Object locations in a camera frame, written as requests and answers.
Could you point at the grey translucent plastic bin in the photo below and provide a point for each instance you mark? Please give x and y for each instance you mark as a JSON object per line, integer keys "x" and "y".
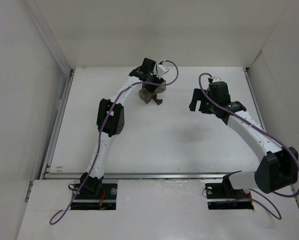
{"x": 151, "y": 88}

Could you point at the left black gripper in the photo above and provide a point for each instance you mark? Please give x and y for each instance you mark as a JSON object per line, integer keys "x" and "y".
{"x": 154, "y": 81}

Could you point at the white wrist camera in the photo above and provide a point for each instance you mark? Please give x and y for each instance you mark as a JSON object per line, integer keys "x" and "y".
{"x": 213, "y": 79}
{"x": 160, "y": 70}

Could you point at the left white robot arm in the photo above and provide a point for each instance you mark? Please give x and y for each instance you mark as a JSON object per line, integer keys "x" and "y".
{"x": 110, "y": 123}

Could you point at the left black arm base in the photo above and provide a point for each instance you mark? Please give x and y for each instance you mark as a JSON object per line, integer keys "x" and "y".
{"x": 99, "y": 195}

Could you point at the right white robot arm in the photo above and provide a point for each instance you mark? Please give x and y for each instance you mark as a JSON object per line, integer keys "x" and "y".
{"x": 277, "y": 164}

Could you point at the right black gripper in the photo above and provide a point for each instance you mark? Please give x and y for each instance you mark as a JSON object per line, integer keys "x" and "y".
{"x": 198, "y": 99}

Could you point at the dark wood arch block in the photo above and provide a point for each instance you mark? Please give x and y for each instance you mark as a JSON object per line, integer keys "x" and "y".
{"x": 157, "y": 101}

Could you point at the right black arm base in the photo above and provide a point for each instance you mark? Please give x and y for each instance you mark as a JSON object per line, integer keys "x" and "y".
{"x": 222, "y": 196}

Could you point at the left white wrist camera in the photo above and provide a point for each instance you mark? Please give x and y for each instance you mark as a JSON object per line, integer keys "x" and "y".
{"x": 160, "y": 70}

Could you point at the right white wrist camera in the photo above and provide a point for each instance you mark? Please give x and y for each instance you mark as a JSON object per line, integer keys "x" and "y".
{"x": 213, "y": 79}

